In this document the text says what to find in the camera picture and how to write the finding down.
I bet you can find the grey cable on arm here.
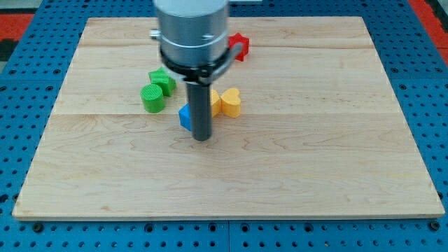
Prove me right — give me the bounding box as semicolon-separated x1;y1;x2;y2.
208;42;244;82

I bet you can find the red star block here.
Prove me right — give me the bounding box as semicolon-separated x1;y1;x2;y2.
228;33;250;62

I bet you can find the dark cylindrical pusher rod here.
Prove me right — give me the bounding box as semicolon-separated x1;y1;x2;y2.
186;83;212;141

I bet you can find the yellow heart block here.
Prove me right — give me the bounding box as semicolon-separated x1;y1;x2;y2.
221;87;242;118

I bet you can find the blue block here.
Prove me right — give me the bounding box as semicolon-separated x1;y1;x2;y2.
178;104;191;131

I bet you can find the green star block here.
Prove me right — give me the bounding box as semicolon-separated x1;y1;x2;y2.
148;67;177;97

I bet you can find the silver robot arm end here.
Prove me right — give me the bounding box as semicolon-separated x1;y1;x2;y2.
152;0;230;85

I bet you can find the wooden board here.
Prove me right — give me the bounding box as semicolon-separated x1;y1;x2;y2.
13;17;445;221

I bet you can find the green cylinder block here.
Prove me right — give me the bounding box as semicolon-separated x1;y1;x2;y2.
140;84;165;113

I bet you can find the yellow block behind rod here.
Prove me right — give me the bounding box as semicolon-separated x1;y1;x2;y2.
211;90;221;118

